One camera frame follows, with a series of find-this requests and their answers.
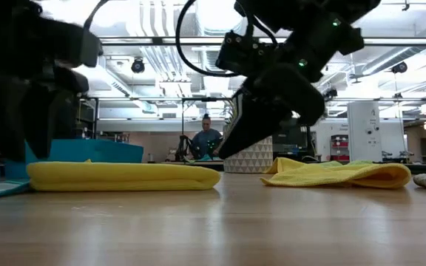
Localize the white pillar cabinet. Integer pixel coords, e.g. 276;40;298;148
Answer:
347;101;383;163

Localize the teal plastic bin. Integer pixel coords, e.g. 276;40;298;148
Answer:
4;138;144;181

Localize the person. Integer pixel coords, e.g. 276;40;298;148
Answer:
189;113;224;160

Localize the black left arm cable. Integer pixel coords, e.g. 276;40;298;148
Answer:
83;0;110;30

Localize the black background equipment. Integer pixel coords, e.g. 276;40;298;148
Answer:
271;123;312;163

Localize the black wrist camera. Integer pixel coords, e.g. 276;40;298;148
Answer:
46;16;104;68
214;30;277;78

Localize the black ceiling spotlight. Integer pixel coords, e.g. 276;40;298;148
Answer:
130;58;146;74
390;61;409;75

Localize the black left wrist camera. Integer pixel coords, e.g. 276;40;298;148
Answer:
46;16;104;68

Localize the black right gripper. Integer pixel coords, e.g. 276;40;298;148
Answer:
218;16;365;160

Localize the succulent in patterned pot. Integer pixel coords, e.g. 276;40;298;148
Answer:
222;110;274;174

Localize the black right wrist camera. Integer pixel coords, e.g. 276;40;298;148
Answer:
214;30;277;78

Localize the yellow microfiber towel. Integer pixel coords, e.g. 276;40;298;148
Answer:
260;157;413;190
27;159;222;192

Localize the red storage shelf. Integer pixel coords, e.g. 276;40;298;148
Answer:
330;134;350;163

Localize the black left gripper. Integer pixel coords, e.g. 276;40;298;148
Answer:
0;21;90;163

